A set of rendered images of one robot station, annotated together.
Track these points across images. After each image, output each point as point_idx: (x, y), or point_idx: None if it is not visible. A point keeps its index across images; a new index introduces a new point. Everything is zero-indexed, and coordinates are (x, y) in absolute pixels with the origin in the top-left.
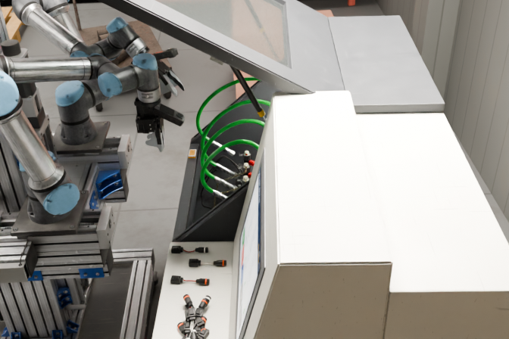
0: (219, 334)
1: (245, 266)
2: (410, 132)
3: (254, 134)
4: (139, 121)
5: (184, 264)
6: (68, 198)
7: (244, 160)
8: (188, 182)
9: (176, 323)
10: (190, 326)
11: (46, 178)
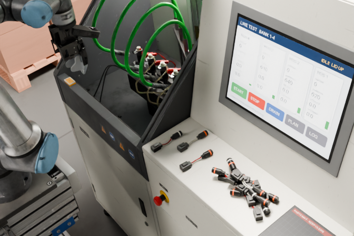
0: (264, 178)
1: (284, 100)
2: None
3: (108, 42)
4: (64, 47)
5: (175, 153)
6: (53, 148)
7: (138, 55)
8: (93, 102)
9: (224, 194)
10: (245, 185)
11: (30, 135)
